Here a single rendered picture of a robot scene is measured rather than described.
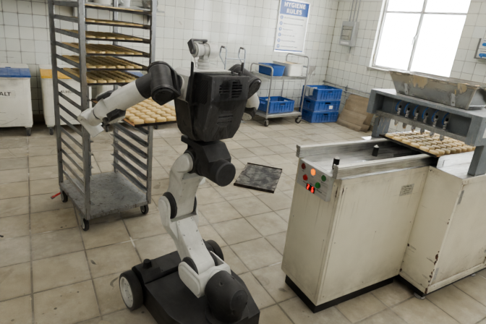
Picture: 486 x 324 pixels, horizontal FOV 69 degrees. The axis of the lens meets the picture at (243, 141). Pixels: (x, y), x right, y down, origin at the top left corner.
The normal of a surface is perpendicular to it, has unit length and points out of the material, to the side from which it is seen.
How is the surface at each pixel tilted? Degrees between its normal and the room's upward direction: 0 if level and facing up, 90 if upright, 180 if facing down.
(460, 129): 90
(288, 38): 90
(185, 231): 40
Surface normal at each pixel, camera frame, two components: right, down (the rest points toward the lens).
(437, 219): -0.87, 0.07
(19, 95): 0.57, 0.33
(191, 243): 0.50, -0.54
